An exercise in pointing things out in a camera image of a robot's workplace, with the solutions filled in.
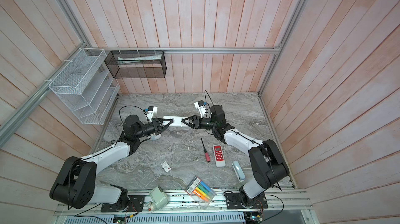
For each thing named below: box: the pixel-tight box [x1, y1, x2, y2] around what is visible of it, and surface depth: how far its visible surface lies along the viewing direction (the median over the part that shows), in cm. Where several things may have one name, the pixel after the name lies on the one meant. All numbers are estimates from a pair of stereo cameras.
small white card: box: [160, 160, 172, 173], surface depth 85 cm
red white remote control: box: [213, 144, 226, 168], surface depth 89 cm
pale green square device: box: [148, 185, 169, 210], surface depth 73 cm
